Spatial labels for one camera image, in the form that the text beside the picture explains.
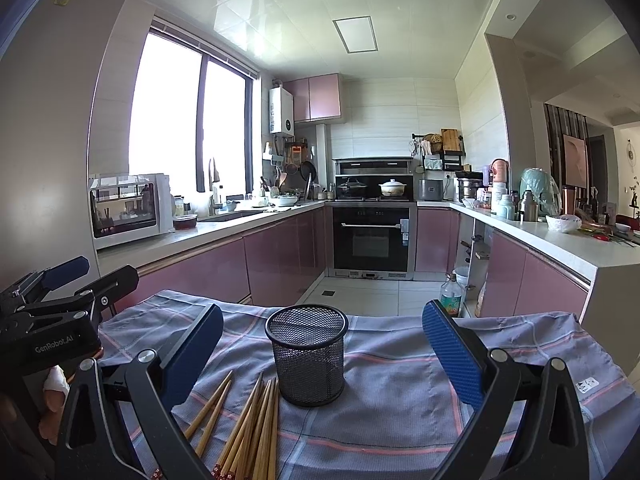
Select bamboo chopstick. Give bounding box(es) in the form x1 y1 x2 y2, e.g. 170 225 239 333
212 374 262 479
195 375 232 457
183 370 233 440
267 382 280 480
247 379 274 479

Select left hand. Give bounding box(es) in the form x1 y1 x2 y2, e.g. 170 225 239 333
39 365 70 445

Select white microwave oven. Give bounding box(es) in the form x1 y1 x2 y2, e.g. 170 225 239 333
88 174 174 250

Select plaid grey tablecloth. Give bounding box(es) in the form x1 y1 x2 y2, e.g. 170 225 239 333
96 288 640 480

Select oil bottle on floor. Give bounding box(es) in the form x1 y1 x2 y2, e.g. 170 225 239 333
439 273 464 318

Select white bowl on counter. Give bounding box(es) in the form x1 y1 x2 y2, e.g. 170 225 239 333
546 214 582 233

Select black mesh utensil holder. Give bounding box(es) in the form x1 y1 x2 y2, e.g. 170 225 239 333
265 304 348 408

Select black built-in oven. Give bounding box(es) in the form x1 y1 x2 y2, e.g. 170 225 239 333
330 200 416 280

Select white water heater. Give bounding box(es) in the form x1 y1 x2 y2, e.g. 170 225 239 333
269 87 294 136

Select white ceramic pot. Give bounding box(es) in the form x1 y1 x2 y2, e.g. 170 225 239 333
380 179 407 197

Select ceiling light panel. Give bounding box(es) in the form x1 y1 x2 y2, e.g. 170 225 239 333
333 15 378 54

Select pink wall cabinet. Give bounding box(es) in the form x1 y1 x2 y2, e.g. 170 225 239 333
283 73 344 124

